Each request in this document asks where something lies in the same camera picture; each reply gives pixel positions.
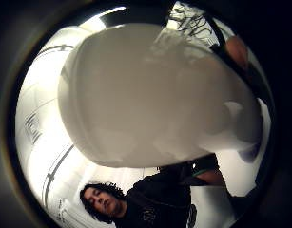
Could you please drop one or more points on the the person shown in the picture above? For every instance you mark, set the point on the the person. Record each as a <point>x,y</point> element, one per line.
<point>158,202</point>

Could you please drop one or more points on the long ceiling light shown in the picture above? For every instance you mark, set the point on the long ceiling light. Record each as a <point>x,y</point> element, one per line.
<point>99,19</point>

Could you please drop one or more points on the slatted ceiling air vent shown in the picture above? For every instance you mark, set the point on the slatted ceiling air vent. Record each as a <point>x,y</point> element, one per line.
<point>32,127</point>

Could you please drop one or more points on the black ceiling rail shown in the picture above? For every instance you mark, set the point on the black ceiling rail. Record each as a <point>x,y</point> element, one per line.
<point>55,171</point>

